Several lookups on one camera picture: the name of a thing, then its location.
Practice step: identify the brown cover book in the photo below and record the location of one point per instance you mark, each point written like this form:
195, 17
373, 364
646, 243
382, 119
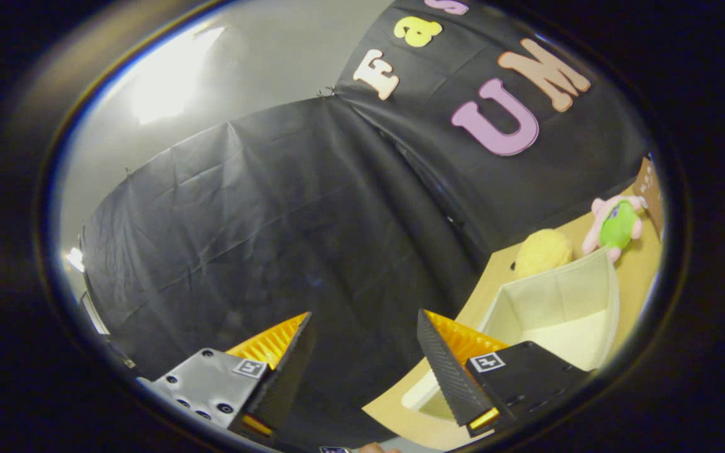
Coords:
651, 195

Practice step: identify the green and pink plush toy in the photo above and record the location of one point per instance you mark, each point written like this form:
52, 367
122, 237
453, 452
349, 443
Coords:
617, 226

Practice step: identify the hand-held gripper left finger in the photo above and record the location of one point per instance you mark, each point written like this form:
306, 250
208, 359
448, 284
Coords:
287, 384

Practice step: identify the beige fabric storage box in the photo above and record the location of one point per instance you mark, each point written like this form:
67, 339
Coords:
557, 302

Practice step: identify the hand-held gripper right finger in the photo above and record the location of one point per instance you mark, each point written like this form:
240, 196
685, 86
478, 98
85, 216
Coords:
447, 377

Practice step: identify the yellow plush toy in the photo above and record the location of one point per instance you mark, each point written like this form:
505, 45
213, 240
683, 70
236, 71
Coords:
542, 251

